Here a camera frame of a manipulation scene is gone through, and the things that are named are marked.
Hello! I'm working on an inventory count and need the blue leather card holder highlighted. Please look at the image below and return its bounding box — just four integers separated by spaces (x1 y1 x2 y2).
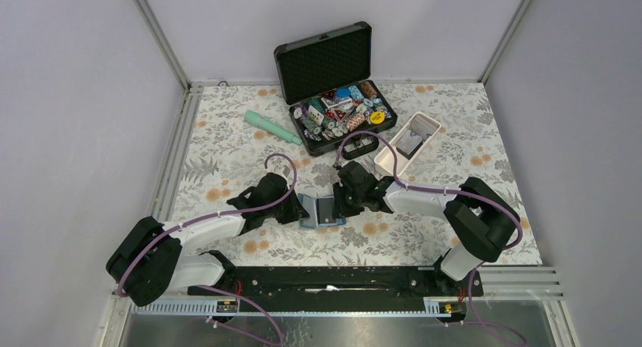
298 194 347 230

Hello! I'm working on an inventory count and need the black VIP card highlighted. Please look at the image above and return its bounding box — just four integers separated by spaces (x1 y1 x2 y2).
316 196 336 225

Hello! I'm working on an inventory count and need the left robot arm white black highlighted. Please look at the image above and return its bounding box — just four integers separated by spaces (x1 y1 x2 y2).
105 173 310 306

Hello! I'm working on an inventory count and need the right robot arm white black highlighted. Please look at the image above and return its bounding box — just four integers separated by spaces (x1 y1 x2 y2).
333 161 521 295

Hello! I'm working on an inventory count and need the silver VIP card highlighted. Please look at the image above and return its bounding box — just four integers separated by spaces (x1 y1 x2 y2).
396 130 424 159

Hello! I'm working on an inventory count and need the white plastic card tray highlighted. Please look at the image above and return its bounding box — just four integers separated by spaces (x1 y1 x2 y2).
374 111 442 176

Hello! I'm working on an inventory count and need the yellow round chip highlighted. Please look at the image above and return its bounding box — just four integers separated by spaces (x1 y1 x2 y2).
368 111 387 125

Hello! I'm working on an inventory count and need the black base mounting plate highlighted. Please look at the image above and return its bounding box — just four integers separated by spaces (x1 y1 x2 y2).
212 251 484 311

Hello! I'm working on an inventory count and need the black poker chip case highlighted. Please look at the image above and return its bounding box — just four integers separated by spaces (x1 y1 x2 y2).
273 21 398 157

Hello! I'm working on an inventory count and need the mint green cylindrical device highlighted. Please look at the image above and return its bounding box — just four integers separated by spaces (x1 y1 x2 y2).
244 111 303 145

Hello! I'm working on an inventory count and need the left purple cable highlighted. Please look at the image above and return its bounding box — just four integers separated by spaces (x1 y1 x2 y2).
116 153 299 298

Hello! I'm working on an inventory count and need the slotted cable duct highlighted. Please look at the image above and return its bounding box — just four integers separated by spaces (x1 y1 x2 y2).
129 298 451 317

